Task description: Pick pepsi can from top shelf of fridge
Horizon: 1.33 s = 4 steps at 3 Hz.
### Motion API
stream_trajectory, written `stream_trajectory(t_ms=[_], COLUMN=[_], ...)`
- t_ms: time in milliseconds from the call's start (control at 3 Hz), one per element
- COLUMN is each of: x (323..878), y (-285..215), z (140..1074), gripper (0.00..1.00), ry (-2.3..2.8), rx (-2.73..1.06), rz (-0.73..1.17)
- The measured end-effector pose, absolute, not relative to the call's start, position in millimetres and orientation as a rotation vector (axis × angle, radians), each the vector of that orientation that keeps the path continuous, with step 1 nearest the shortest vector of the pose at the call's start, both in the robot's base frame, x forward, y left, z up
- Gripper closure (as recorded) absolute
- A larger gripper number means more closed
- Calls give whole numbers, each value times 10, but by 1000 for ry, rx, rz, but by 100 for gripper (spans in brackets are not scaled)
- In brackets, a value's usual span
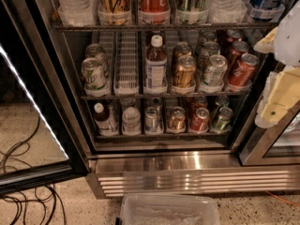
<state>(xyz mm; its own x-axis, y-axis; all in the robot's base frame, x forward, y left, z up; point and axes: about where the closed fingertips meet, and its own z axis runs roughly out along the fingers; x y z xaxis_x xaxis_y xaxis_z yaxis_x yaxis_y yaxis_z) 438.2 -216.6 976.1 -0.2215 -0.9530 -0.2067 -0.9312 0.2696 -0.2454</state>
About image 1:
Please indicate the green can bottom shelf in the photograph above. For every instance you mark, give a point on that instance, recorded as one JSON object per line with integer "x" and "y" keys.
{"x": 222, "y": 120}

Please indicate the steel fridge base grille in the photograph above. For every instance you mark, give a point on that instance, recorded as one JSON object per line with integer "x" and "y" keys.
{"x": 193, "y": 172}

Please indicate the green 7up can front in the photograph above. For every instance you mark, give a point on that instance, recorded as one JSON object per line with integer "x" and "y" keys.
{"x": 95, "y": 82}

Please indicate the right steel fridge door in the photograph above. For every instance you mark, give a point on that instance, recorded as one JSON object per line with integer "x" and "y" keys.
{"x": 279, "y": 144}

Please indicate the silver can behind 7up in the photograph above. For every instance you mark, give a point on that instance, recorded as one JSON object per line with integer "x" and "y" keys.
{"x": 96, "y": 51}

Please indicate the green striped can top shelf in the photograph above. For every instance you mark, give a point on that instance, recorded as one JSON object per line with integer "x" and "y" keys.
{"x": 191, "y": 11}

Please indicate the middle wire shelf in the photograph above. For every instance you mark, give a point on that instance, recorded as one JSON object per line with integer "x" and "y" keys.
{"x": 167, "y": 95}

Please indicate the white-green can front middle shelf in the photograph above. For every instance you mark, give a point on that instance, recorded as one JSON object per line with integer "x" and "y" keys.
{"x": 213, "y": 73}

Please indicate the top wire shelf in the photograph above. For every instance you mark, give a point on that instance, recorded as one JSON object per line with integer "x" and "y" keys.
{"x": 165, "y": 27}

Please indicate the brown tea bottle middle shelf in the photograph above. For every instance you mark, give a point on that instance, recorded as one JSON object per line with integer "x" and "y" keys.
{"x": 156, "y": 67}

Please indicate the red can bottom shelf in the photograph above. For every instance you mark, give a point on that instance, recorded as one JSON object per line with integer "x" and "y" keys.
{"x": 199, "y": 121}

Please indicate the gold soda can top shelf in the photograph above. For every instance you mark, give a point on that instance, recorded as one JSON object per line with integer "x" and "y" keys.
{"x": 114, "y": 12}

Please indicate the clear water bottle bottom shelf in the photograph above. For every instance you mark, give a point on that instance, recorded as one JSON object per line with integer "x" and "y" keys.
{"x": 131, "y": 122}

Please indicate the gold can front middle shelf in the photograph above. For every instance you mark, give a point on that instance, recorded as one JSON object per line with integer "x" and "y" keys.
{"x": 183, "y": 74}

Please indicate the red can rear middle shelf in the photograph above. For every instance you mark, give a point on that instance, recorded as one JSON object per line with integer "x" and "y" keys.
{"x": 230, "y": 36}

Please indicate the white-green can shelf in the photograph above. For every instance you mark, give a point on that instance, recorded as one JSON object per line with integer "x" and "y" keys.
{"x": 213, "y": 73}
{"x": 207, "y": 49}

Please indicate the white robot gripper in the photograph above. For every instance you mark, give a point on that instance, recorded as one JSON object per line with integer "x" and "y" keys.
{"x": 288, "y": 37}

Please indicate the gold can rear middle shelf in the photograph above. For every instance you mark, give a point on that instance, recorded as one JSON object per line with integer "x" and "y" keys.
{"x": 181, "y": 48}

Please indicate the clear water bottle top left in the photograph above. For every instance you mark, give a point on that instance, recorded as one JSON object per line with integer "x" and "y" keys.
{"x": 76, "y": 13}

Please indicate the open glass fridge door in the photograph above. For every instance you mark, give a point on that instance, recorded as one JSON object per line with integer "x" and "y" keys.
{"x": 44, "y": 138}

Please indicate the red can front middle shelf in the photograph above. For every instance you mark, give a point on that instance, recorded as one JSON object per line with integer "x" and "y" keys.
{"x": 243, "y": 70}

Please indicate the white-green can rear middle shelf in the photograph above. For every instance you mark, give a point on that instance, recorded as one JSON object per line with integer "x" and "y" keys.
{"x": 207, "y": 49}

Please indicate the gold can bottom shelf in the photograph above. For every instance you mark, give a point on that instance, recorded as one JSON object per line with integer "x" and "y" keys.
{"x": 177, "y": 119}

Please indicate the brown tea bottle bottom shelf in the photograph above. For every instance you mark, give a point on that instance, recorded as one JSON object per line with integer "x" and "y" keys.
{"x": 105, "y": 120}

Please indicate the red coca-cola can top shelf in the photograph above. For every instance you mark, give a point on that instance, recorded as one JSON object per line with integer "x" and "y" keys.
{"x": 154, "y": 11}

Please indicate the silver can bottom shelf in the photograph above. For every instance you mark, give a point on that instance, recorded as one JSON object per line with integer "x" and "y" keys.
{"x": 152, "y": 121}

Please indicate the clear water bottle top right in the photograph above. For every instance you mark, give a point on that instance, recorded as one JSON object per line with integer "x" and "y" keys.
{"x": 226, "y": 11}

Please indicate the brown tea bottle shelf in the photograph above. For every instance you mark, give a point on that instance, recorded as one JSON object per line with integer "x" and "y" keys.
{"x": 105, "y": 120}
{"x": 156, "y": 67}

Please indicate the clear plastic bin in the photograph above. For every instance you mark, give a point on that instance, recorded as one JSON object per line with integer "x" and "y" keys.
{"x": 167, "y": 209}

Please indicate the wire shelf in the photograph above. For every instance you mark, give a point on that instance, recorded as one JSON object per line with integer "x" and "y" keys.
{"x": 165, "y": 27}
{"x": 167, "y": 95}

